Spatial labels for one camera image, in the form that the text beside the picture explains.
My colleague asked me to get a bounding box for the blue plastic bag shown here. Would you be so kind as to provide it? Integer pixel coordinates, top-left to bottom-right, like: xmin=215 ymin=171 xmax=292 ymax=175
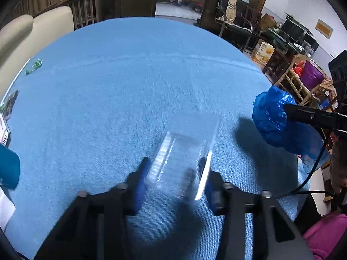
xmin=252 ymin=86 xmax=331 ymax=172

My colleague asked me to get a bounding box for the clear plastic tray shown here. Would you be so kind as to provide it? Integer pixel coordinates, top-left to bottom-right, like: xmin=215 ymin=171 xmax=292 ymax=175
xmin=144 ymin=113 xmax=220 ymax=203

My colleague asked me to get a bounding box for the person right hand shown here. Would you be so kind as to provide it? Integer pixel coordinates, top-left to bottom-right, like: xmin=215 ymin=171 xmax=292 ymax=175
xmin=330 ymin=138 xmax=346 ymax=194

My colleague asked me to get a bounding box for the white folded tissue stack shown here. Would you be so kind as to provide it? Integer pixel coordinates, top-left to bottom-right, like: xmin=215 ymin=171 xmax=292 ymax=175
xmin=0 ymin=188 xmax=15 ymax=231

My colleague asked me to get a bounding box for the yellow printed carton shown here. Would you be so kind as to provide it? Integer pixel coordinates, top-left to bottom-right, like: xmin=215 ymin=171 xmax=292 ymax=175
xmin=251 ymin=39 xmax=275 ymax=66

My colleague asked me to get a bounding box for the teal insulated bottle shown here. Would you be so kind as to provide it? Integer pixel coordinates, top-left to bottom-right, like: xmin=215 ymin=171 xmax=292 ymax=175
xmin=0 ymin=144 xmax=21 ymax=190

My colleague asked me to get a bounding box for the black metal chair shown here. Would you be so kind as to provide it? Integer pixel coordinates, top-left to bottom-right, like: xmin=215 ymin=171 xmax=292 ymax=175
xmin=215 ymin=0 xmax=261 ymax=52

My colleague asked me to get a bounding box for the dark snack wrapper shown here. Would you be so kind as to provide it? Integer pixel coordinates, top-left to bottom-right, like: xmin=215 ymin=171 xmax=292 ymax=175
xmin=1 ymin=90 xmax=19 ymax=120

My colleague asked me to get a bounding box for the white stick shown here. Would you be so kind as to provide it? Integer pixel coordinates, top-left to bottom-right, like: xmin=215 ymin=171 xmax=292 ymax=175
xmin=1 ymin=58 xmax=31 ymax=104

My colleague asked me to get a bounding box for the green candy wrapper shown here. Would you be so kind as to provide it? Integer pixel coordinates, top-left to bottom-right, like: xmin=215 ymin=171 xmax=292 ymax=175
xmin=25 ymin=59 xmax=43 ymax=75

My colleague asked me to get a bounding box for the cream leather sofa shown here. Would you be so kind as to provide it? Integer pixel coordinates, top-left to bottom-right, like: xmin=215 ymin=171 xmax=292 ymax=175
xmin=1 ymin=6 xmax=74 ymax=95

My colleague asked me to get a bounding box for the wooden crib railing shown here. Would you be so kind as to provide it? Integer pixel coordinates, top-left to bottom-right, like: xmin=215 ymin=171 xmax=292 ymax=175
xmin=34 ymin=0 xmax=113 ymax=29

